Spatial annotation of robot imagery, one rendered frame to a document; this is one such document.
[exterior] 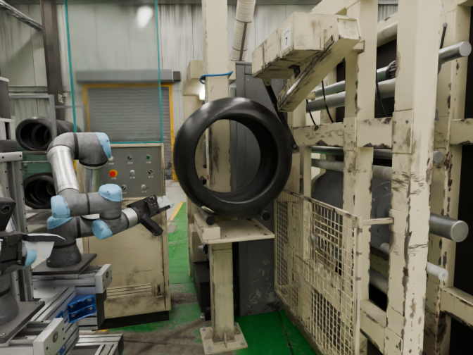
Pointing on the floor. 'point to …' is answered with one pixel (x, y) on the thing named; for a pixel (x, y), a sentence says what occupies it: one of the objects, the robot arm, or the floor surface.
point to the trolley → (38, 129)
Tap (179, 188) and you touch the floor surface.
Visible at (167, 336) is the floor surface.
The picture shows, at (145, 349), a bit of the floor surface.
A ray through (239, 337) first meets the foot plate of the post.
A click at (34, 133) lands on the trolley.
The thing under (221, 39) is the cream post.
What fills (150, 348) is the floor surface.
